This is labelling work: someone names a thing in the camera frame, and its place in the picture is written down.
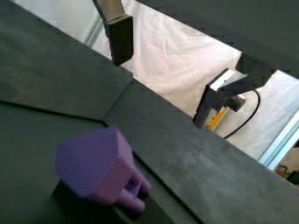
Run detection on black curved fixture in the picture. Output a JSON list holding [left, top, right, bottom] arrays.
[[52, 181, 174, 224]]

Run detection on black cable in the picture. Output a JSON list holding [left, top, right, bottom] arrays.
[[223, 88, 262, 139]]

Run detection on purple three prong object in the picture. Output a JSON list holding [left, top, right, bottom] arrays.
[[56, 126, 151, 213]]

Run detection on aluminium frame profile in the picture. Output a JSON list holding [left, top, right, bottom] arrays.
[[258, 110, 299, 171]]

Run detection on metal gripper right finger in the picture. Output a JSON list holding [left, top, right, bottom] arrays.
[[193, 53, 277, 129]]

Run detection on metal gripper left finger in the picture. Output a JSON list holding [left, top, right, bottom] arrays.
[[92, 0, 134, 66]]

